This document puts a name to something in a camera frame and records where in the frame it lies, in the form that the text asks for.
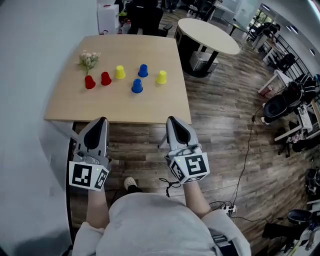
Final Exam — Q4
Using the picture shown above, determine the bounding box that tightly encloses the person's left forearm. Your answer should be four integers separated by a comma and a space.
85, 187, 110, 230

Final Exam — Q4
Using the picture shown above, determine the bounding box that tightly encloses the black harness strap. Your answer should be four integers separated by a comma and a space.
209, 229, 236, 251

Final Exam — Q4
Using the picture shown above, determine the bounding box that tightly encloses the blue paper cup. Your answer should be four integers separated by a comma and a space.
131, 78, 144, 94
137, 63, 149, 78

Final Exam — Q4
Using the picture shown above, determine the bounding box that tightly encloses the person's white shoe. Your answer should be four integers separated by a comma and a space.
124, 176, 138, 191

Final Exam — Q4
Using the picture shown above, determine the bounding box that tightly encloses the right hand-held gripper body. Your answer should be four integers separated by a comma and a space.
164, 143, 211, 185

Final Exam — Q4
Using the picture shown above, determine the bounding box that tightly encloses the black cable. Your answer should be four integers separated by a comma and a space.
159, 177, 181, 198
228, 104, 266, 208

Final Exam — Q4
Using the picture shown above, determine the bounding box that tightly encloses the round white table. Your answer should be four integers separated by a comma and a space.
174, 17, 241, 78

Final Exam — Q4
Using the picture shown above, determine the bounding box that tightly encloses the red paper cup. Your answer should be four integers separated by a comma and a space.
84, 74, 97, 90
100, 71, 113, 87

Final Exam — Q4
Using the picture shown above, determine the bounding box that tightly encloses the grey metal box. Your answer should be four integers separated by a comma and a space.
189, 51, 220, 73

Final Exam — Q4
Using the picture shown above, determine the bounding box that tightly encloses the white desk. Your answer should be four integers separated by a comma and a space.
257, 69, 293, 95

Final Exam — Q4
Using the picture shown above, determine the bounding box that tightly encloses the person's grey sweatshirt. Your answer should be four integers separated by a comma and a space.
72, 192, 252, 256

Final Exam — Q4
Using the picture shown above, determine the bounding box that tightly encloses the artificial flower sprig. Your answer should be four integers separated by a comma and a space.
76, 49, 102, 76

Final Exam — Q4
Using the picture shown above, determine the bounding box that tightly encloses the yellow paper cup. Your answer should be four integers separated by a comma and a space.
155, 70, 168, 85
114, 65, 127, 80

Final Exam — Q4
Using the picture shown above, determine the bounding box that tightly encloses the person's right forearm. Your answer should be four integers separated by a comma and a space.
183, 181, 214, 221

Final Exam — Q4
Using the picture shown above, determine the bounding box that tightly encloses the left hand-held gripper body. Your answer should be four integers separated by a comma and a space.
68, 149, 113, 193

